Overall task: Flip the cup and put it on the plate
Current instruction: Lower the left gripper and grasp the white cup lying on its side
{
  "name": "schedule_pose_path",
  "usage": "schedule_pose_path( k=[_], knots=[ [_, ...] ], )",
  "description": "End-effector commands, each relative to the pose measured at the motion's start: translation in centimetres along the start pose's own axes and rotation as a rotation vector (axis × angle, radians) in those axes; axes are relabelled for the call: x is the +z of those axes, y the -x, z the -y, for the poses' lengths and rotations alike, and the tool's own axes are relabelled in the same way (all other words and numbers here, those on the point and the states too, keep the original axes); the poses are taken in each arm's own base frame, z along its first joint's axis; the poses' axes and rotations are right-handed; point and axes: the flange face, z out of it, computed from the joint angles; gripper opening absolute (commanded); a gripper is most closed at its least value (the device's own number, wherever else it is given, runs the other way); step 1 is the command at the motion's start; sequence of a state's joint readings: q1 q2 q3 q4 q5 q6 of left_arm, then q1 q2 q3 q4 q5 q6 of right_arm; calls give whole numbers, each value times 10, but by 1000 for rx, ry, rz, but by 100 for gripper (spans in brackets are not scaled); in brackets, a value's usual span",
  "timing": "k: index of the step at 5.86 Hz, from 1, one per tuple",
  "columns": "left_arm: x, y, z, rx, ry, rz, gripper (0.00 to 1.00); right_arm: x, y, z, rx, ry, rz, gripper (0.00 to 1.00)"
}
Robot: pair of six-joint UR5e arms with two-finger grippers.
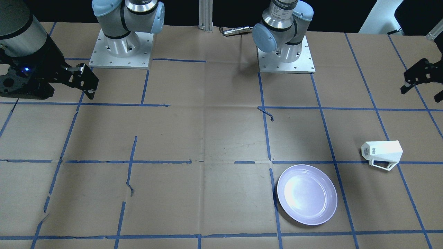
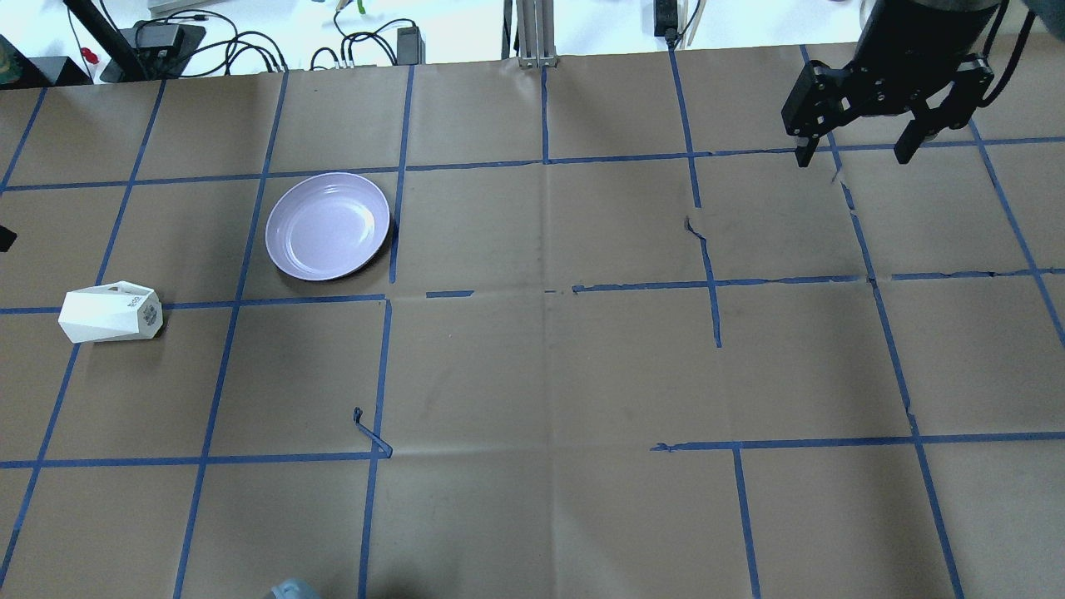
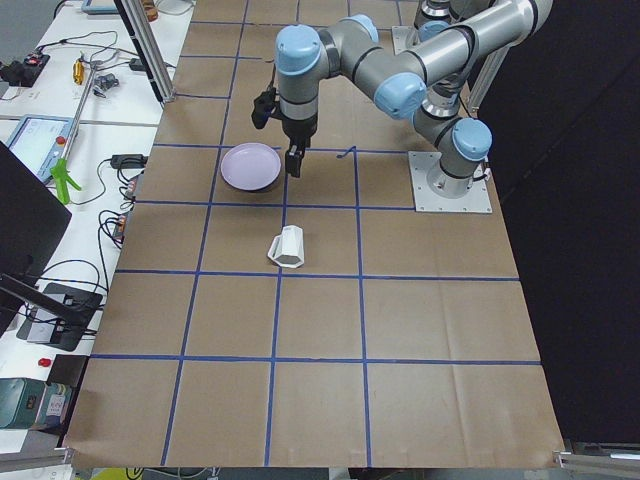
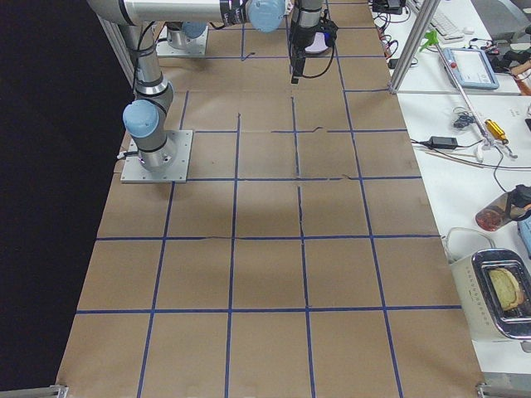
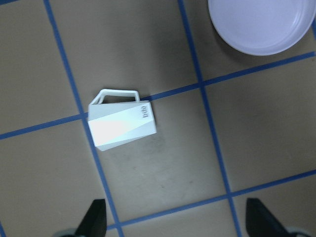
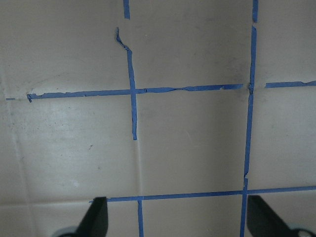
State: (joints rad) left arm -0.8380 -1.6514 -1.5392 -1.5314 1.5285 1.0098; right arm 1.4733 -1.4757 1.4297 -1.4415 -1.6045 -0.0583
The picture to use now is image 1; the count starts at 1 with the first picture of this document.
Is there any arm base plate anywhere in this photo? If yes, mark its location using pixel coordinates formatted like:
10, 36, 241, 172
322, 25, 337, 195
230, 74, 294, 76
257, 36, 316, 74
89, 30, 155, 70

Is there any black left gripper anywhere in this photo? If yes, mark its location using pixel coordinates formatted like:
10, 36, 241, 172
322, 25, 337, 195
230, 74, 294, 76
400, 58, 443, 103

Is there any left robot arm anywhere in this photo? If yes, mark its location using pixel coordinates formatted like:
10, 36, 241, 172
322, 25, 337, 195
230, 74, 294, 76
252, 0, 314, 73

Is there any metal cable connector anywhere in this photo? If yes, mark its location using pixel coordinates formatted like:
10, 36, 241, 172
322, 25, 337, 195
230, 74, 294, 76
219, 26, 253, 37

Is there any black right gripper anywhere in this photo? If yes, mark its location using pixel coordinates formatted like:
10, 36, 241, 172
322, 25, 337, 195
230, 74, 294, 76
0, 35, 99, 100

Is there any lavender plate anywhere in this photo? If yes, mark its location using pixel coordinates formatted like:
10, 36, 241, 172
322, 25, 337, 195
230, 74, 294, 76
276, 164, 338, 226

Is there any white faceted cup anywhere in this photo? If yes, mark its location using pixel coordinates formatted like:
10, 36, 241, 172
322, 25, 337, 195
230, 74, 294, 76
361, 140, 403, 171

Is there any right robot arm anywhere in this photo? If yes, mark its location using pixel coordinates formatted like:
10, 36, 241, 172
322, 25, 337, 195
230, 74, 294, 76
0, 0, 99, 100

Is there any aluminium frame post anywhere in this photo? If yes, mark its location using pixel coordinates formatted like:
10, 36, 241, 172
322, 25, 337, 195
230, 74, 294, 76
198, 0, 213, 33

